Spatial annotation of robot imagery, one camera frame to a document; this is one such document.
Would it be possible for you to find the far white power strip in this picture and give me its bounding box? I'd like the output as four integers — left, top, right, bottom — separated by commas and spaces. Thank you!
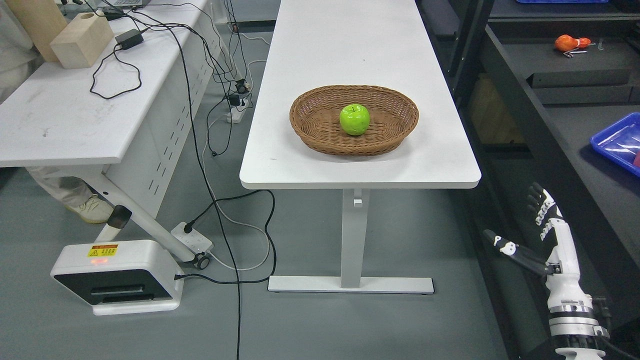
226, 93, 251, 124

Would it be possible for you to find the blue plastic tray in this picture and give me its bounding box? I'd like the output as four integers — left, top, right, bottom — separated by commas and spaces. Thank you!
590, 112, 640, 177

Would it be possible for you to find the white box machine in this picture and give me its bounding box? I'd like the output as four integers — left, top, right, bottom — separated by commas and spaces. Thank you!
50, 239, 184, 316

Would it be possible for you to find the person's white shoe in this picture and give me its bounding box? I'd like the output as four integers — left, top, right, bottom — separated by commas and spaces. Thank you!
65, 194, 114, 224

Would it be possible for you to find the white standing desk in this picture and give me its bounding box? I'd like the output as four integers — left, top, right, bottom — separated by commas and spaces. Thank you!
239, 0, 482, 294

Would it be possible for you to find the tall wooden block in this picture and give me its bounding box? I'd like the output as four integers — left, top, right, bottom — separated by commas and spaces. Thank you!
6, 0, 67, 62

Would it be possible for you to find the green apple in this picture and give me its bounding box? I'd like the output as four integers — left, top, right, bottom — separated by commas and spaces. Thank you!
339, 104, 371, 136

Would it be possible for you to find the brown wicker basket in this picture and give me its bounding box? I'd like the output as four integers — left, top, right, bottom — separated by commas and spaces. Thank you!
289, 85, 419, 157

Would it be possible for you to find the small wooden block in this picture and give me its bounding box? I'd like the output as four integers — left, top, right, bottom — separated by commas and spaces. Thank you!
50, 10, 114, 69

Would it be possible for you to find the orange toy fruit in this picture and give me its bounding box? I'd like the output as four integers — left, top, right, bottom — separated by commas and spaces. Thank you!
554, 34, 592, 53

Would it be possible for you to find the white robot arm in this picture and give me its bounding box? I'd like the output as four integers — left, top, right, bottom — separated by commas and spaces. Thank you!
548, 304, 610, 360

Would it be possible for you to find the white side desk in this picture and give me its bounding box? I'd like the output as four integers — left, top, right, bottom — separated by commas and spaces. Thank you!
0, 0, 221, 265

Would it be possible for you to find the white floor power strip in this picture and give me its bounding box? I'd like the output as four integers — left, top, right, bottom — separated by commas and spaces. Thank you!
170, 221, 213, 254

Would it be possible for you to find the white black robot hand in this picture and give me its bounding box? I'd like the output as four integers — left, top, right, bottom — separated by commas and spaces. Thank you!
482, 182, 594, 318

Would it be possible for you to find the black metal shelf rack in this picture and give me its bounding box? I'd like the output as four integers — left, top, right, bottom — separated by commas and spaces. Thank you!
416, 0, 640, 360

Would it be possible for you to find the black power adapter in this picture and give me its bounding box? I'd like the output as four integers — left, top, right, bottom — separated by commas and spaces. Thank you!
115, 29, 144, 50

